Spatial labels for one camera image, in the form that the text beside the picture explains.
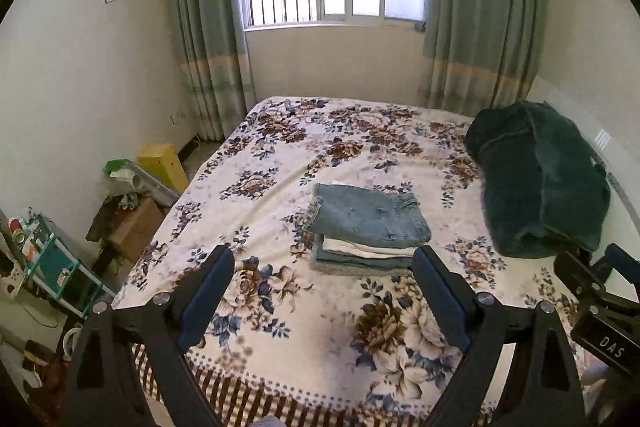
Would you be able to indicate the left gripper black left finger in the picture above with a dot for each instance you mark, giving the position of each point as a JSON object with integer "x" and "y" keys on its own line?
{"x": 103, "y": 387}

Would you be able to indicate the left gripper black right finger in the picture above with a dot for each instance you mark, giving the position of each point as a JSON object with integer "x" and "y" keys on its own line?
{"x": 527, "y": 347}

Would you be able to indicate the blue denim shorts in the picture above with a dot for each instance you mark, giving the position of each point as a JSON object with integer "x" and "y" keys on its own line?
{"x": 368, "y": 217}

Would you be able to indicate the white bucket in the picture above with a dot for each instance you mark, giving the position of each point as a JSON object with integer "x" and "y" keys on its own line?
{"x": 70, "y": 342}

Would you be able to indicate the dark green plush blanket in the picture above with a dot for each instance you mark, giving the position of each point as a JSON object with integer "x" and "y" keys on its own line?
{"x": 544, "y": 189}

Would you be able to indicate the teal storage rack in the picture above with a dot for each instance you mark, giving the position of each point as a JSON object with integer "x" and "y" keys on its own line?
{"x": 48, "y": 263}

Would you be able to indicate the brown cardboard box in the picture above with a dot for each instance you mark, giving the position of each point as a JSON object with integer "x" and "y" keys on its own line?
{"x": 133, "y": 233}

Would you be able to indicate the yellow box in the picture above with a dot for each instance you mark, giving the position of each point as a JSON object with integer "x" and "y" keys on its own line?
{"x": 162, "y": 162}

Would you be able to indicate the white folded pants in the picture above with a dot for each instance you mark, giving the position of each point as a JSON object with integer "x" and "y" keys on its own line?
{"x": 344, "y": 248}

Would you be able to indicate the right teal curtain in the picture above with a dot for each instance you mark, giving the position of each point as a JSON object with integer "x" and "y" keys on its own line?
{"x": 480, "y": 53}

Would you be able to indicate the teal curtain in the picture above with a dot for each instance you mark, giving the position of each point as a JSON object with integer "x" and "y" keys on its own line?
{"x": 480, "y": 53}
{"x": 212, "y": 49}

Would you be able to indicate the left teal curtain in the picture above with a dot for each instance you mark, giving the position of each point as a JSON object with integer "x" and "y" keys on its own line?
{"x": 212, "y": 49}

